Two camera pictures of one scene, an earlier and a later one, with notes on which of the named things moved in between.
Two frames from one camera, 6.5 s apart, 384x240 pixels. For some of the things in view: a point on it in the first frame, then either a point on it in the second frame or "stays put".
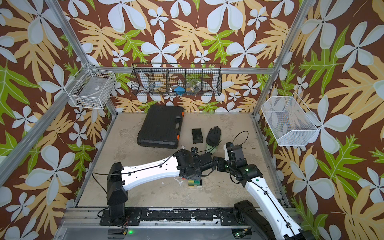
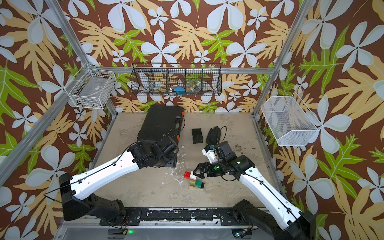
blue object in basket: x=180 y=90 stays put
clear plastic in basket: x=193 y=86 stays put
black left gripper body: x=197 y=175 to x=170 y=161
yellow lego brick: x=191 y=183 stays put
